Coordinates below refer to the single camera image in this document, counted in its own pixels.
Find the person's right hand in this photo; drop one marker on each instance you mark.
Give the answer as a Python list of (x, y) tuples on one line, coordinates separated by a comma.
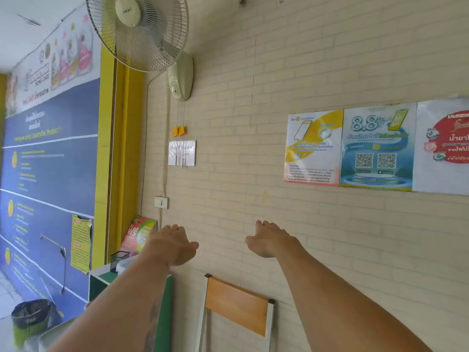
[(271, 241)]

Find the person's left hand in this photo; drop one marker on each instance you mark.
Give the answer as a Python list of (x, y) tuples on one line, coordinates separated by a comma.
[(170, 245)]

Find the person's left thumb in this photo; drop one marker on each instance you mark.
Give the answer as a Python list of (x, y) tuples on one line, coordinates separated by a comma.
[(189, 251)]

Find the person's right thumb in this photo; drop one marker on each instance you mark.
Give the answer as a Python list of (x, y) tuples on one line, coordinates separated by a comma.
[(253, 244)]

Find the person's right forearm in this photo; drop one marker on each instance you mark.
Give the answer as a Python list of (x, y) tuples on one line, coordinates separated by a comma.
[(340, 311)]

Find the person's left forearm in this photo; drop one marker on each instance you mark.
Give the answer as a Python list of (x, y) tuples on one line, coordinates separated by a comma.
[(121, 304)]

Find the pink and green packet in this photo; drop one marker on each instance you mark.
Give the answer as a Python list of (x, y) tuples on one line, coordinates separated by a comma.
[(139, 232)]

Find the green and white cabinet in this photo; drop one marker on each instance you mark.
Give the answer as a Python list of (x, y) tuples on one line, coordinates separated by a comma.
[(165, 311)]

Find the folding chair wooden backrest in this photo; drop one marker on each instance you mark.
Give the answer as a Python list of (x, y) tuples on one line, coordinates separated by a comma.
[(236, 307)]

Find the black mesh basket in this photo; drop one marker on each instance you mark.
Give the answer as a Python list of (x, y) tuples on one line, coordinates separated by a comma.
[(120, 258)]

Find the yellow paper notice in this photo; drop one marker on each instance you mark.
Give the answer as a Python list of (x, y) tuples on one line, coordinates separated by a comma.
[(80, 243)]

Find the yellow and white poster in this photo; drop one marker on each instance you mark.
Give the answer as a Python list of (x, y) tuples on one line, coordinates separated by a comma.
[(313, 148)]

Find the yellow pillar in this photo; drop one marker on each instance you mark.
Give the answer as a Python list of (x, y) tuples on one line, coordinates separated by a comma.
[(119, 161)]

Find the metal faucet pipe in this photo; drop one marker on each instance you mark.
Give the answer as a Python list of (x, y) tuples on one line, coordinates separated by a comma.
[(60, 252)]

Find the blue poster with phone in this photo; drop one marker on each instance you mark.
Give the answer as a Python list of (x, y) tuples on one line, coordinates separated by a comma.
[(377, 146)]

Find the grey metal sink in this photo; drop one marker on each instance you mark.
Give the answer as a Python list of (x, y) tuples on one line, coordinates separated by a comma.
[(55, 335)]

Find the green bin black bag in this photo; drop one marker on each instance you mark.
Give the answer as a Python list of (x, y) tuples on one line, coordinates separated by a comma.
[(31, 318)]

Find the white poster red circle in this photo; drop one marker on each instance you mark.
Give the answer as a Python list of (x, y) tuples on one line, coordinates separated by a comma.
[(443, 146)]

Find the white wall switch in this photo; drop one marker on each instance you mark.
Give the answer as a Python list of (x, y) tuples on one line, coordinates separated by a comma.
[(161, 202)]

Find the white laminated wall notice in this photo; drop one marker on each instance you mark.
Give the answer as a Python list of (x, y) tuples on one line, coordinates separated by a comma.
[(182, 153)]

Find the large blue wall banner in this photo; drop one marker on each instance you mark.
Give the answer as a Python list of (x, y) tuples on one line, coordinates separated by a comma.
[(51, 142)]

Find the white wall fan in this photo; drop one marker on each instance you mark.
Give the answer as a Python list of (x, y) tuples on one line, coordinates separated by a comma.
[(141, 31)]

